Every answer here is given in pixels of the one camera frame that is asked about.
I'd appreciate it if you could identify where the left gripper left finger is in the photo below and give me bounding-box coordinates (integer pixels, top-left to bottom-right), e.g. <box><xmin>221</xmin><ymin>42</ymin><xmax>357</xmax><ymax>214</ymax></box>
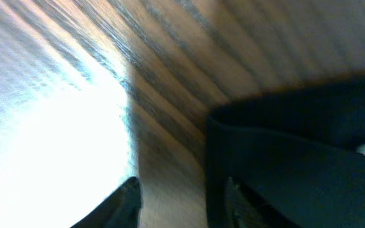
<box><xmin>72</xmin><ymin>177</ymin><xmax>142</xmax><ymax>228</ymax></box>

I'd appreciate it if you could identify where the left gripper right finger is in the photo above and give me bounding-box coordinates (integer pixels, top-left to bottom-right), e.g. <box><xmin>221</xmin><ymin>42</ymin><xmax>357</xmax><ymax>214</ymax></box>
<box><xmin>224</xmin><ymin>177</ymin><xmax>299</xmax><ymax>228</ymax></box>

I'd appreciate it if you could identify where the black polo shirt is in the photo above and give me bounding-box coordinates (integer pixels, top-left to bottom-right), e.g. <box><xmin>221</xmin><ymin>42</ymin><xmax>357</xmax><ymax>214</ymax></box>
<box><xmin>205</xmin><ymin>73</ymin><xmax>365</xmax><ymax>227</ymax></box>

